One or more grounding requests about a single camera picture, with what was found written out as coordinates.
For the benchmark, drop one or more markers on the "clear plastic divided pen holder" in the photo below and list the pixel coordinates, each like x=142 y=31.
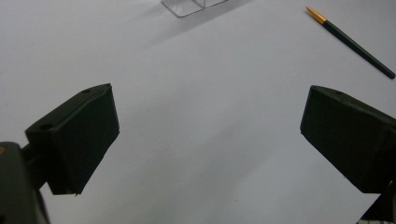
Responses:
x=186 y=7

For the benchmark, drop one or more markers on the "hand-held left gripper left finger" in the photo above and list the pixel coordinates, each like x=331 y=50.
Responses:
x=77 y=137

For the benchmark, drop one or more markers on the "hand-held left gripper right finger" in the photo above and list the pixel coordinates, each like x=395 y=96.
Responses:
x=351 y=137

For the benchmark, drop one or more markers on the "dark green pen gold tip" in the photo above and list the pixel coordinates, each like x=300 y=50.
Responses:
x=355 y=45

